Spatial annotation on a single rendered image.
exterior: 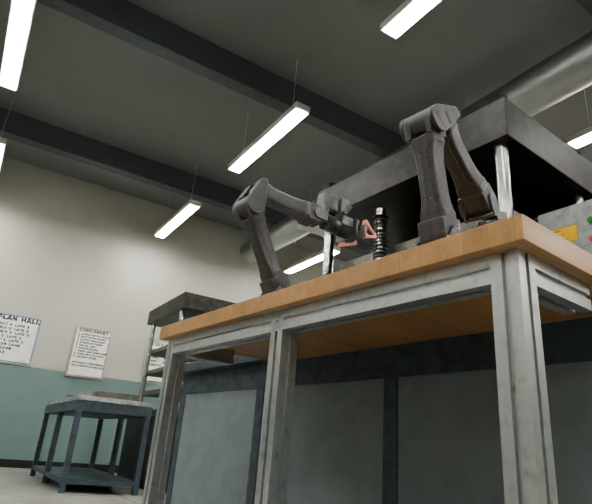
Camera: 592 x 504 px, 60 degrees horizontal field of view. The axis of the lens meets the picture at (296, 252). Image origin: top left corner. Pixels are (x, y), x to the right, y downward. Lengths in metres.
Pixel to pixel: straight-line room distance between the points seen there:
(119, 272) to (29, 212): 1.58
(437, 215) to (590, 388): 0.44
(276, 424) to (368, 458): 0.44
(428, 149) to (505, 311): 0.51
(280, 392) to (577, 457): 0.58
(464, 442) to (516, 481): 0.56
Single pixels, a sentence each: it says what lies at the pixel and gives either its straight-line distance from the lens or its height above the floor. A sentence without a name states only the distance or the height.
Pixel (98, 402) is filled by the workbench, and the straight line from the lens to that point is 5.17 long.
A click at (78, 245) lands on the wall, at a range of 8.74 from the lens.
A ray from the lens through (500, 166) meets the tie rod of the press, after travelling 2.44.
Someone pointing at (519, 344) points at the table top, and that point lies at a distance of 0.76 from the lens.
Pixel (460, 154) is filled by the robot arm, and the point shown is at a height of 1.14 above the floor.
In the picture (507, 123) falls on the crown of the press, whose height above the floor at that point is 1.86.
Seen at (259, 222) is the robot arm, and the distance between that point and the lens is 1.55.
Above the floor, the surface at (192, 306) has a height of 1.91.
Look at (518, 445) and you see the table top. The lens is 0.76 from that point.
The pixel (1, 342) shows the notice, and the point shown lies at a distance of 8.30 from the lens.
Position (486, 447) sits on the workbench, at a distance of 1.28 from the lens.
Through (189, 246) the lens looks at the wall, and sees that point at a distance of 9.28.
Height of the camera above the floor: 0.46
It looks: 21 degrees up
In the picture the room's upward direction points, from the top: 5 degrees clockwise
